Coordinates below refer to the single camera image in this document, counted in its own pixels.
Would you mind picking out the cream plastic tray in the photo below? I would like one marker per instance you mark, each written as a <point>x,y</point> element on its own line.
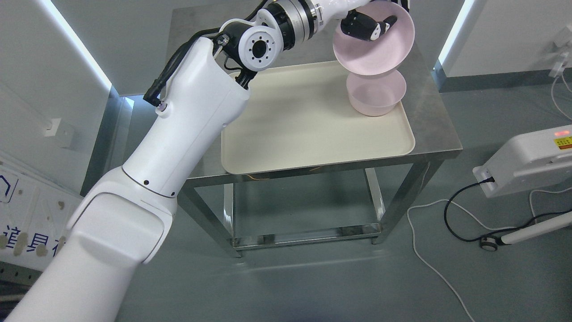
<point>300,116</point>

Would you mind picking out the white machine on stand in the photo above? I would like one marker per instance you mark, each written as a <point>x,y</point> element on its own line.
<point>527,161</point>

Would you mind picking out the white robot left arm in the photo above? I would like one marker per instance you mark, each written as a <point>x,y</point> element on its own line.
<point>124,219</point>

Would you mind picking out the pink bowl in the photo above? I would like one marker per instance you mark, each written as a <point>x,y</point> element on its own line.
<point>383,54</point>
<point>376,95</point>

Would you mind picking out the stainless steel table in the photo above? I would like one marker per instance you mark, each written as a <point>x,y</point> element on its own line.
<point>208,196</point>

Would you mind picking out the white wall charger plug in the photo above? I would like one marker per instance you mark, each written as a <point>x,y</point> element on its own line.
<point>562,41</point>

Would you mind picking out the white sign board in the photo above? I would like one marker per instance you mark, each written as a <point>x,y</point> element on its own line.
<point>34,212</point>

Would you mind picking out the caster wheel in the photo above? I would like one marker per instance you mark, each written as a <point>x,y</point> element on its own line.
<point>488,244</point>

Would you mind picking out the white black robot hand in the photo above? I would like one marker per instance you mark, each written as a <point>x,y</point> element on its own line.
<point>351,22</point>

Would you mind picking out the white wall socket box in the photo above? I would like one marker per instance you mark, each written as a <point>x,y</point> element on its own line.
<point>60,133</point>

